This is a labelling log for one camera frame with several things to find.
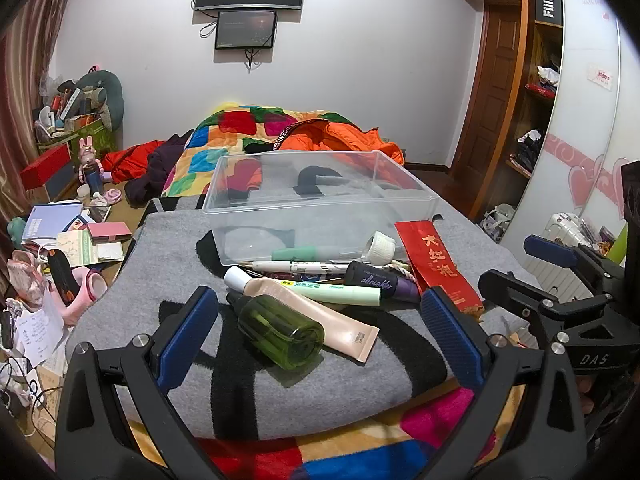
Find person's right hand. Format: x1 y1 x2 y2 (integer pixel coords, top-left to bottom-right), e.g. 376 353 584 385
575 376 599 415

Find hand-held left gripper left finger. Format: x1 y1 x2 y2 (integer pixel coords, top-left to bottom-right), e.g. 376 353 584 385
55 285 226 480

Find dark blue bottle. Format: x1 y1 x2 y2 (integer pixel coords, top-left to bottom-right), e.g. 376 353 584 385
82 162 105 196

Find red jacket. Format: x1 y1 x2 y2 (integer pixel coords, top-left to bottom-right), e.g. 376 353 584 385
102 142 168 184

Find pink pouch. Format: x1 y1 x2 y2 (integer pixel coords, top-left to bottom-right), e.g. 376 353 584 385
6 250 51 311

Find colourful patchwork blanket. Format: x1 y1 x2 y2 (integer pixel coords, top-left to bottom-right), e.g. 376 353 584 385
125 102 526 480

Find pink rabbit toy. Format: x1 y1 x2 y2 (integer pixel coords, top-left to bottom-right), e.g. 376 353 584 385
77 136 103 166

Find orange down jacket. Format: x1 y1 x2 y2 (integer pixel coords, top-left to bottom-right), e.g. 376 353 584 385
272 119 405 166

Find dark green bottle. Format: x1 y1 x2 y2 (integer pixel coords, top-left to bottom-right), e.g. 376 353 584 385
226 291 326 372

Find white tape roll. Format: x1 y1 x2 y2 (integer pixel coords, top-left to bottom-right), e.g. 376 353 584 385
361 231 397 265

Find small wall monitor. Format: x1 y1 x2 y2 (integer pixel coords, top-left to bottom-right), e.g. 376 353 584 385
215 10 277 51

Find black box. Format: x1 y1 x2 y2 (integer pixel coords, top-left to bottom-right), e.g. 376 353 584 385
534 0 563 28

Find beige cosmetic tube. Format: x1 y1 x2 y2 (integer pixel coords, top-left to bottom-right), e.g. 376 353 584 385
223 266 379 364

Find red box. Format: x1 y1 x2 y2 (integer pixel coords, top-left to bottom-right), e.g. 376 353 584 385
20 144 73 191

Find white pen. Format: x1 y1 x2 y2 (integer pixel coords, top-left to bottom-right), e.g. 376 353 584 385
251 259 351 276

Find grey blanket with black pattern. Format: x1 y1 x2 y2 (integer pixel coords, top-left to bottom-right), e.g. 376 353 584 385
65 195 546 443

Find white bag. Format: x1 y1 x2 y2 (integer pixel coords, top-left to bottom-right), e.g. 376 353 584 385
481 204 516 243

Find light green tube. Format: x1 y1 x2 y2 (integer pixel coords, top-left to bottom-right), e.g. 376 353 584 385
280 281 383 305

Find striped brown curtain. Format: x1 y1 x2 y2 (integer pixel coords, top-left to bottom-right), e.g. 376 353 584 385
0 0 101 241

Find blue notebook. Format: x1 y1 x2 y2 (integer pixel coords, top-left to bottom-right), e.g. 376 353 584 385
22 202 83 243

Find loose white papers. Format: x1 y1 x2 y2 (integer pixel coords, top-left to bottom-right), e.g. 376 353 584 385
10 290 68 371

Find green cardboard box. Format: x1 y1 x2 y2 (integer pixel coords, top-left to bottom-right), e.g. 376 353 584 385
37 117 118 161

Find large pink tape roll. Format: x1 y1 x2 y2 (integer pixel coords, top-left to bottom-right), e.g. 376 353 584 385
60 267 108 323

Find red tea packet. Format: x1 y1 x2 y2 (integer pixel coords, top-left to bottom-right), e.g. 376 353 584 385
395 220 485 317

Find white sliding wardrobe door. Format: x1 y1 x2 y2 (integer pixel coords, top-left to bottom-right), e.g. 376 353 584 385
500 0 640 261

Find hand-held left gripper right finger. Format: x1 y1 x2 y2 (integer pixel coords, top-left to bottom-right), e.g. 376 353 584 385
420 286 588 480

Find dark purple cloth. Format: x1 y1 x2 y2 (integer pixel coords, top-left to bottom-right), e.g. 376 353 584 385
125 132 196 206

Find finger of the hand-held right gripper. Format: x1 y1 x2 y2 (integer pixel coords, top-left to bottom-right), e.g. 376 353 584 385
524 234 626 286
477 269 621 333

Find black orange case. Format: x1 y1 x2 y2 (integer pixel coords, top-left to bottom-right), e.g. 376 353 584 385
46 249 82 306

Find wooden door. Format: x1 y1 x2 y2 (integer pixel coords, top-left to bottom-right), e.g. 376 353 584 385
452 0 526 211

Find flat pink box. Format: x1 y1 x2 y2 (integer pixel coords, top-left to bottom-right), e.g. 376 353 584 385
87 222 132 245

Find mint green bottle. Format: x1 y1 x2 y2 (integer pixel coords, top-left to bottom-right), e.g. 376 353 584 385
271 245 371 262

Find clear plastic storage box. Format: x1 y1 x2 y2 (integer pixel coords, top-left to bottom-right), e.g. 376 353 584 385
201 150 441 267

